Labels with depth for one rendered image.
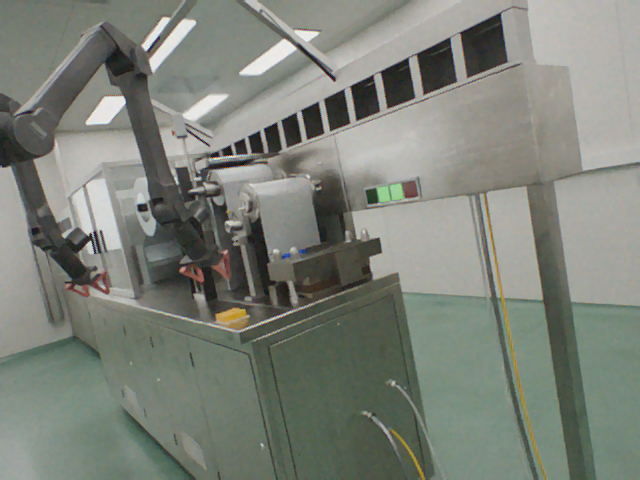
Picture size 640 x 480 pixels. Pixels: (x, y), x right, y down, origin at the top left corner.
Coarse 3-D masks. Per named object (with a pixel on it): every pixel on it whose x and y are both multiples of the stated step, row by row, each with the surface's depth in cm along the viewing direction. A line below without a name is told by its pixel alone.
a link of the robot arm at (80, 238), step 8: (48, 232) 135; (56, 232) 137; (64, 232) 145; (72, 232) 144; (80, 232) 146; (56, 240) 136; (64, 240) 139; (72, 240) 143; (80, 240) 145; (88, 240) 148; (40, 248) 139; (48, 248) 139; (80, 248) 145
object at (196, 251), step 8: (192, 240) 121; (200, 240) 123; (184, 248) 121; (192, 248) 121; (200, 248) 123; (208, 248) 126; (216, 248) 125; (192, 256) 123; (200, 256) 123; (208, 256) 122; (184, 264) 125
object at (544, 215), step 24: (528, 192) 131; (552, 192) 129; (552, 216) 129; (552, 240) 129; (552, 264) 130; (552, 288) 132; (552, 312) 134; (552, 336) 135; (552, 360) 137; (576, 360) 135; (576, 384) 134; (576, 408) 134; (576, 432) 136; (576, 456) 138
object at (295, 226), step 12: (312, 204) 171; (264, 216) 158; (276, 216) 161; (288, 216) 164; (300, 216) 168; (312, 216) 171; (264, 228) 158; (276, 228) 161; (288, 228) 164; (300, 228) 167; (312, 228) 171; (276, 240) 161; (288, 240) 164; (300, 240) 167; (312, 240) 171; (288, 252) 164
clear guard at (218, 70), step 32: (224, 0) 145; (192, 32) 165; (224, 32) 160; (256, 32) 156; (160, 64) 192; (192, 64) 185; (224, 64) 179; (256, 64) 173; (288, 64) 168; (160, 96) 220; (192, 96) 211; (224, 96) 203; (256, 96) 196; (224, 128) 235
